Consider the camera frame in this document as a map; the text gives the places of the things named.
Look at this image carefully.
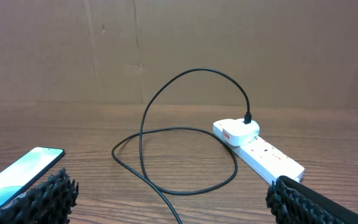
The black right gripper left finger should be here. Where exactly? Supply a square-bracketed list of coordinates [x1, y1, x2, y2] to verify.
[0, 168, 79, 224]

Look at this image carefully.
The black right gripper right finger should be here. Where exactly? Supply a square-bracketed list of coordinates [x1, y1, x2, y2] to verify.
[265, 175, 358, 224]

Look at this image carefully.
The smartphone with teal screen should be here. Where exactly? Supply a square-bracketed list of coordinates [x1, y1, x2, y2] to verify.
[0, 147, 65, 207]

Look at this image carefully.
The black USB-C charging cable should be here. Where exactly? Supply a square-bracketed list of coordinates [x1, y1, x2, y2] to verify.
[111, 67, 253, 224]

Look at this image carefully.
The white charger plug adapter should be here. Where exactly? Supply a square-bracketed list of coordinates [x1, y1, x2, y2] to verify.
[221, 119, 260, 147]

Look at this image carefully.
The white power extension strip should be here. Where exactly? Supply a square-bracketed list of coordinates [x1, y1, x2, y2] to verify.
[213, 119, 305, 184]

